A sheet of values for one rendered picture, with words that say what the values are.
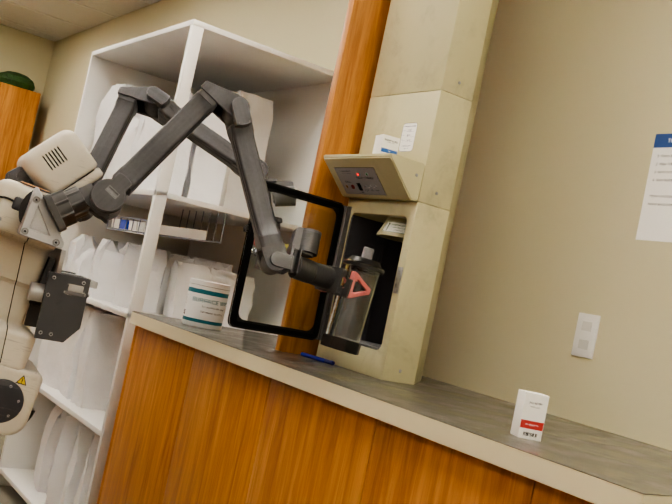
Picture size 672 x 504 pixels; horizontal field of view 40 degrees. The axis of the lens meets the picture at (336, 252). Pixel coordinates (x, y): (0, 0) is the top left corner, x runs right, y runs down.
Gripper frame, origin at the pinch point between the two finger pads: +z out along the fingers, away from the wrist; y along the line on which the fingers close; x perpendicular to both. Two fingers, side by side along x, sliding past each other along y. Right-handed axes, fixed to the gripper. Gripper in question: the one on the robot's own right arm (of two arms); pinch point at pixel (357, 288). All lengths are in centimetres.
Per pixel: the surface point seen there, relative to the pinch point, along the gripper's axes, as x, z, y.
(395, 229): -19.1, 11.7, 7.9
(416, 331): 5.6, 20.0, -3.1
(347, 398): 24.9, -16.1, -32.2
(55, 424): 83, 1, 183
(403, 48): -69, 4, 19
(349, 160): -33.2, -3.4, 16.8
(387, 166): -32.3, -1.8, 0.8
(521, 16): -98, 44, 22
